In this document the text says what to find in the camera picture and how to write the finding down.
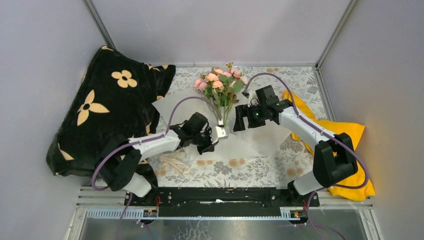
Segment cream ribbon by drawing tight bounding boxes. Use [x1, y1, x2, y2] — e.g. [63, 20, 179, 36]
[158, 150, 190, 175]

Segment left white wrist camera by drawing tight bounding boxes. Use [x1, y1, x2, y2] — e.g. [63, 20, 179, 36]
[211, 119, 229, 142]

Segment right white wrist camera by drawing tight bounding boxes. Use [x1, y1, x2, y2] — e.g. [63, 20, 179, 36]
[242, 90, 260, 108]

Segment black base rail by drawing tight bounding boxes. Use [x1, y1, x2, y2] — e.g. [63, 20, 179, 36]
[124, 187, 320, 218]

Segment yellow cloth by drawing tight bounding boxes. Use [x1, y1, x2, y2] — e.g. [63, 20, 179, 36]
[282, 90, 377, 202]

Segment black flower-pattern blanket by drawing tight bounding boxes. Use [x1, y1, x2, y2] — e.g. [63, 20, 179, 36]
[46, 45, 176, 177]

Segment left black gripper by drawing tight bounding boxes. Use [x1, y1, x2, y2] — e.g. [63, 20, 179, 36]
[190, 128, 219, 156]

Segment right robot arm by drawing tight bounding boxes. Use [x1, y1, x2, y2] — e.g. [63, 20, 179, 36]
[233, 85, 358, 206]

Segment pink fake flower bouquet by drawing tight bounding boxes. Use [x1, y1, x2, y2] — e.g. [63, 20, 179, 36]
[193, 62, 248, 125]

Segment floral tablecloth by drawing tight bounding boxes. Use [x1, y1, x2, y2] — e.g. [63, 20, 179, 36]
[140, 66, 327, 188]

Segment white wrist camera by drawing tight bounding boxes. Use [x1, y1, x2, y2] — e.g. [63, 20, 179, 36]
[242, 90, 260, 108]
[211, 119, 229, 142]

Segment white wrapping paper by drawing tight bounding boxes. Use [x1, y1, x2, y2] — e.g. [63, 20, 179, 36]
[152, 94, 291, 161]

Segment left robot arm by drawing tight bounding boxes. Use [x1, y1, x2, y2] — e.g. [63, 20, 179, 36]
[92, 112, 228, 206]

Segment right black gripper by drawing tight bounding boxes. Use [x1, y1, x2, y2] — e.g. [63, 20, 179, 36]
[233, 103, 267, 132]

